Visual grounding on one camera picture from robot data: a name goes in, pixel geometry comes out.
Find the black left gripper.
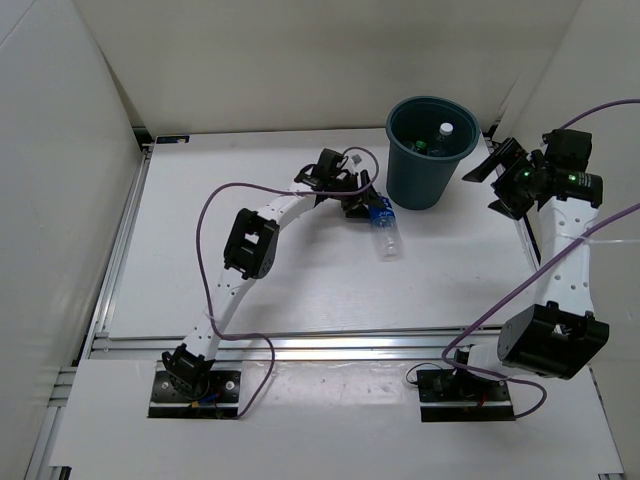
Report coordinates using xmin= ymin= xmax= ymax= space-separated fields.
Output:
xmin=328 ymin=169 xmax=387 ymax=219

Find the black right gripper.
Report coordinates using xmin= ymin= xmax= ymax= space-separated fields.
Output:
xmin=463 ymin=138 xmax=545 ymax=221

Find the blue label water bottle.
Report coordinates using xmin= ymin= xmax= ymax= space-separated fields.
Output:
xmin=369 ymin=196 xmax=402 ymax=261

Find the clear unlabelled plastic bottle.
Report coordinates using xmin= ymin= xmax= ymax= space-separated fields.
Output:
xmin=427 ymin=122 xmax=454 ymax=158

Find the green plastic soda bottle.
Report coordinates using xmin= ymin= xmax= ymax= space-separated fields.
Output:
xmin=402 ymin=140 xmax=428 ymax=155

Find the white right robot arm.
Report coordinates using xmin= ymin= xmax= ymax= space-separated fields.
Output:
xmin=449 ymin=129 xmax=609 ymax=400

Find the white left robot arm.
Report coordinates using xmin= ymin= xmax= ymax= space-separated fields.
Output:
xmin=161 ymin=158 xmax=382 ymax=402

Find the dark teal plastic bin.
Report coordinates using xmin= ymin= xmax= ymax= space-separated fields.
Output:
xmin=385 ymin=96 xmax=481 ymax=210

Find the blue table edge sticker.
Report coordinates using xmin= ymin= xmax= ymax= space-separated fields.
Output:
xmin=155 ymin=135 xmax=190 ymax=145

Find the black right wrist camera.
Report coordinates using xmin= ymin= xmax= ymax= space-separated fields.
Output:
xmin=542 ymin=129 xmax=592 ymax=172

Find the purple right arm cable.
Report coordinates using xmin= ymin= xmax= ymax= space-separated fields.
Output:
xmin=440 ymin=98 xmax=640 ymax=420

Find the aluminium front frame rail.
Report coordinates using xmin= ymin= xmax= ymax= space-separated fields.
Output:
xmin=84 ymin=327 xmax=506 ymax=361

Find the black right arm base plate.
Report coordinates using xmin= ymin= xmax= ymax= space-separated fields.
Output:
xmin=405 ymin=362 xmax=515 ymax=423

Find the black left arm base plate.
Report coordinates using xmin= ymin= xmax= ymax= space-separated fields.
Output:
xmin=147 ymin=368 xmax=241 ymax=420

